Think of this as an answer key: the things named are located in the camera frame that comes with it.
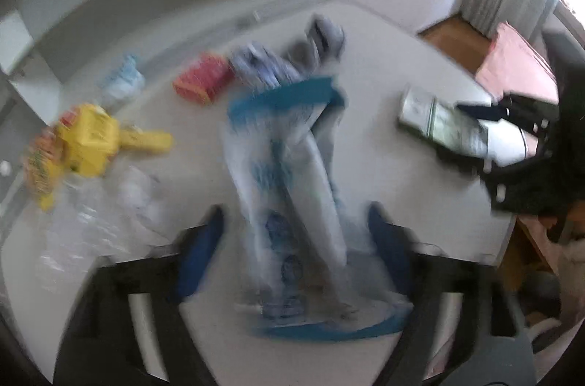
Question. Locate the blue white patterned packet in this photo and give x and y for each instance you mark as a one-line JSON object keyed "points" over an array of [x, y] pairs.
{"points": [[260, 66]]}

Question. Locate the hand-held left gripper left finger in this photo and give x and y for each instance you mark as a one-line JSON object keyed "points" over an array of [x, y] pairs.
{"points": [[201, 251]]}

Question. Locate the crumpled blue white wrapper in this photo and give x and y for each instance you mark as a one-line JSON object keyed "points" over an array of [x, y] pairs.
{"points": [[121, 81]]}

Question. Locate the green white carton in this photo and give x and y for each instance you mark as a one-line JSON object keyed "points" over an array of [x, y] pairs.
{"points": [[438, 125]]}

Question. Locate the colourful snack packet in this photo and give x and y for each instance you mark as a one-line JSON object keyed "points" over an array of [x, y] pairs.
{"points": [[41, 166]]}

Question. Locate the white drawer knob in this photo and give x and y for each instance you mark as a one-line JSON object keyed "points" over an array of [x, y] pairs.
{"points": [[3, 169]]}

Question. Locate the yellow cardboard box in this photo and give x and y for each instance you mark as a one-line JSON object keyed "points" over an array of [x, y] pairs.
{"points": [[89, 139]]}

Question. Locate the grey blue crumpled wrapper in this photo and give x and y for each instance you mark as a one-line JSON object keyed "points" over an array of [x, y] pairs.
{"points": [[320, 41]]}

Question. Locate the pink blanket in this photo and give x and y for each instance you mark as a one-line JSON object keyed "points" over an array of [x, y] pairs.
{"points": [[516, 59]]}

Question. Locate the pink snack box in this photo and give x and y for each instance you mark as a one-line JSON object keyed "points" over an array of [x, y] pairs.
{"points": [[203, 81]]}

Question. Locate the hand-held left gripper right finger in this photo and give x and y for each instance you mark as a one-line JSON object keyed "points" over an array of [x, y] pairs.
{"points": [[388, 251]]}

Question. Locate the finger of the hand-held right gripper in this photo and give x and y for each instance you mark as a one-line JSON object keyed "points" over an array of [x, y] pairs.
{"points": [[516, 112], [512, 180]]}

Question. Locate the white blue-trimmed plastic bag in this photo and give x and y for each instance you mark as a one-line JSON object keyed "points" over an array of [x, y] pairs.
{"points": [[283, 185]]}

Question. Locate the clear plastic wrapper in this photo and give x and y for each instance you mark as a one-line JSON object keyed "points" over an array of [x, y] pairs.
{"points": [[91, 226]]}

